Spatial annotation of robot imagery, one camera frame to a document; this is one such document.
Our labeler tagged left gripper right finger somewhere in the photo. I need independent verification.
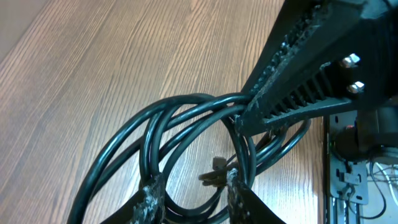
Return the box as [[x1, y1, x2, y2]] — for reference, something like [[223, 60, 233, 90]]
[[236, 0, 397, 136]]

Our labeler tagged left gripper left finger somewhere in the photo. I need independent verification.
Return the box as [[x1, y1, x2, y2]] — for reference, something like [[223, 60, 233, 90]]
[[241, 0, 323, 95]]

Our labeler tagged black usb cable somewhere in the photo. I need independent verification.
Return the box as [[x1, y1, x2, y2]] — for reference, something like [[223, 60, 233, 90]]
[[67, 92, 312, 224], [161, 111, 287, 224]]

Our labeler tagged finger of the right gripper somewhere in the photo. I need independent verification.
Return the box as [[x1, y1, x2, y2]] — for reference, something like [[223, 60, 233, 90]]
[[226, 168, 285, 224], [101, 173, 165, 224]]

